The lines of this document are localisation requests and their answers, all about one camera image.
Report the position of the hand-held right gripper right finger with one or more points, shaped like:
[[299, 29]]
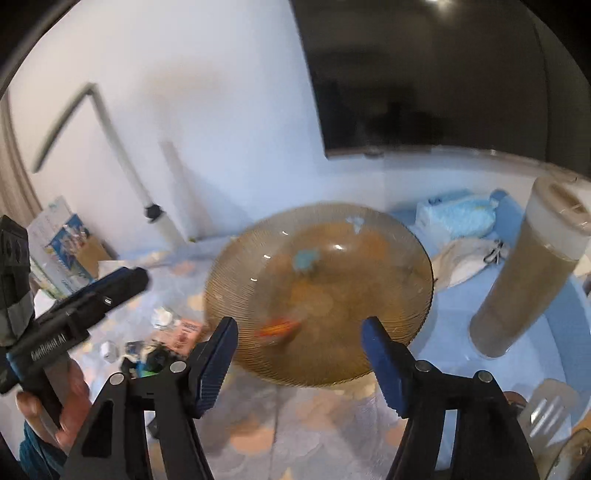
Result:
[[383, 364]]

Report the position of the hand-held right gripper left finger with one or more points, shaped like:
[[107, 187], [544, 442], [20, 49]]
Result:
[[216, 369]]

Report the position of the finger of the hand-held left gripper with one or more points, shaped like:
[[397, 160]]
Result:
[[117, 286]]

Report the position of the black monkey toy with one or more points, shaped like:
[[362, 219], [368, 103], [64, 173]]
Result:
[[159, 359]]

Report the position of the amber ribbed glass plate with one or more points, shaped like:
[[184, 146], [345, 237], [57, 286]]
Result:
[[323, 295]]

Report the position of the person's left hand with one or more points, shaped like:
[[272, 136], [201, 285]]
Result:
[[76, 397]]

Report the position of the orange small box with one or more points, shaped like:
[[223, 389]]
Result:
[[187, 334]]

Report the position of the clear plastic pack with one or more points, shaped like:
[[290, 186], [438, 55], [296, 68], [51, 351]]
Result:
[[164, 317]]

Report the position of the printed cardboard box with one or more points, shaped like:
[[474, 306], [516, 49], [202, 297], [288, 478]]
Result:
[[69, 244]]

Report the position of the doll in white clothes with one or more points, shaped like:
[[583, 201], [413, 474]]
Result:
[[133, 350]]

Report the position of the printed blanket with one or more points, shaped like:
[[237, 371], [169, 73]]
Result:
[[286, 429]]

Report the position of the white cloth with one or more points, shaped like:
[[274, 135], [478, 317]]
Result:
[[461, 263]]

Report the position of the tall container with white lid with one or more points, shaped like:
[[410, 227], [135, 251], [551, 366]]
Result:
[[521, 277]]

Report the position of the blue and white tissue pack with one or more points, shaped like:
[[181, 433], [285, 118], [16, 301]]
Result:
[[457, 217]]

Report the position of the blue plastic basin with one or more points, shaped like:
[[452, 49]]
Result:
[[547, 337]]

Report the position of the brown glass dish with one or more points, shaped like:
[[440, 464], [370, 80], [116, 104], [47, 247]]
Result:
[[570, 454]]

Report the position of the black television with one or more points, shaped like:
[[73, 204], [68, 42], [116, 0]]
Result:
[[425, 78]]

